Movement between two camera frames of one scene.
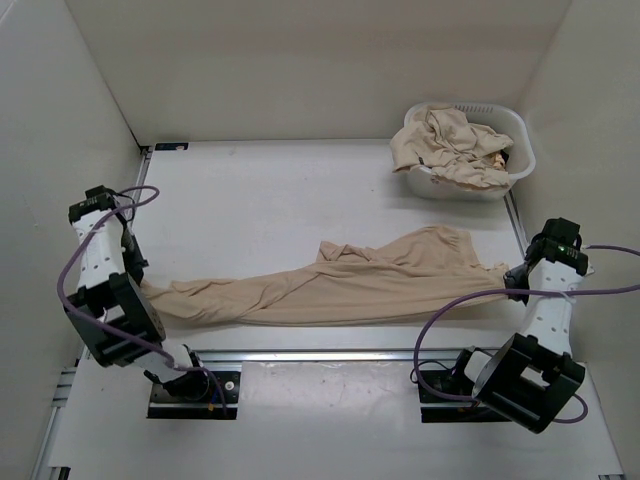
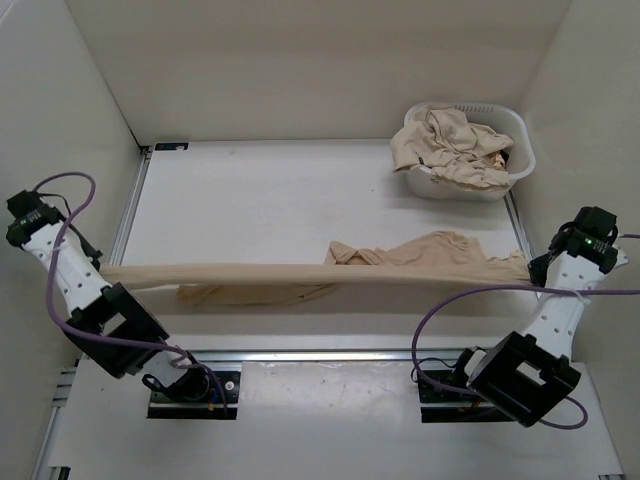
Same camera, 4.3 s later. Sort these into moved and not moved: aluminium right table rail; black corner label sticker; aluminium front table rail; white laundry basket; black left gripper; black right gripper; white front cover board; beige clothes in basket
Moved: black right gripper; black left gripper
Not moved: aluminium right table rail; black corner label sticker; beige clothes in basket; white laundry basket; aluminium front table rail; white front cover board
